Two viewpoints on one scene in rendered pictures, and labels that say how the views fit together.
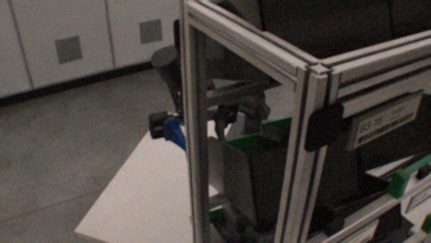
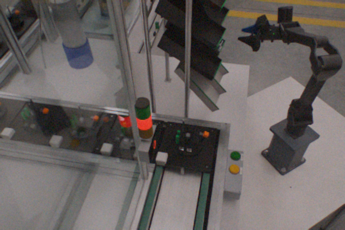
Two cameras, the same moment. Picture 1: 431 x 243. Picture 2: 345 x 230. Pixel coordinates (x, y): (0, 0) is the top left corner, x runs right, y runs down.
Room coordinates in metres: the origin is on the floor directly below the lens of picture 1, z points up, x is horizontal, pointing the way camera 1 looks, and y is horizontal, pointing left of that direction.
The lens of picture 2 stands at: (1.17, -1.04, 2.08)
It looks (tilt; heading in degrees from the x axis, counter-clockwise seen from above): 49 degrees down; 134
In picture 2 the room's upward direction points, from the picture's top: 2 degrees counter-clockwise
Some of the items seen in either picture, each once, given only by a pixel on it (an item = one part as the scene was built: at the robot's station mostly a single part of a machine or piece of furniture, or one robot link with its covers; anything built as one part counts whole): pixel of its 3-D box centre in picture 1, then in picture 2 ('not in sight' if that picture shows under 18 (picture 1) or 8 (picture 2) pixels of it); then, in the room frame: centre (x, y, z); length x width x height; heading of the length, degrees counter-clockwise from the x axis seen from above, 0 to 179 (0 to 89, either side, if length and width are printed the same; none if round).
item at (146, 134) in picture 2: not in sight; (145, 129); (0.65, -0.63, 1.28); 0.05 x 0.05 x 0.05
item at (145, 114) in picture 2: not in sight; (142, 109); (0.65, -0.63, 1.38); 0.05 x 0.05 x 0.05
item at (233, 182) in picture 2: not in sight; (233, 173); (0.89, -0.37, 0.93); 0.21 x 0.07 x 0.06; 121
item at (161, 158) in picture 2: (419, 235); (161, 158); (0.62, -0.54, 0.97); 0.05 x 0.05 x 0.04; 31
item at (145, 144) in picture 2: not in sight; (145, 127); (0.65, -0.63, 1.29); 0.12 x 0.05 x 0.25; 121
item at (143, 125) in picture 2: not in sight; (144, 119); (0.65, -0.63, 1.33); 0.05 x 0.05 x 0.05
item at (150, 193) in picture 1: (245, 190); (274, 152); (0.94, -0.09, 0.84); 0.90 x 0.70 x 0.03; 73
